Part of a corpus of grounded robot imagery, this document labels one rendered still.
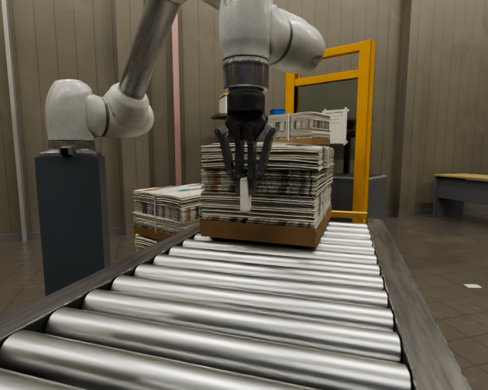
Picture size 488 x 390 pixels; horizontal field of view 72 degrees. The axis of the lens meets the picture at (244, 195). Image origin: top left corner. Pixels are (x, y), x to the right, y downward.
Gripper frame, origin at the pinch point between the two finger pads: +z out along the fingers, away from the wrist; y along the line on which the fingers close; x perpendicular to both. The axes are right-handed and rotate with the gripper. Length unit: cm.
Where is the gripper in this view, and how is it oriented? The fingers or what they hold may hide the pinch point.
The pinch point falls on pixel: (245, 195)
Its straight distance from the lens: 68.2
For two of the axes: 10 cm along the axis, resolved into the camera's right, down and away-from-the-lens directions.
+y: -9.6, -0.4, 2.9
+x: -2.9, 1.2, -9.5
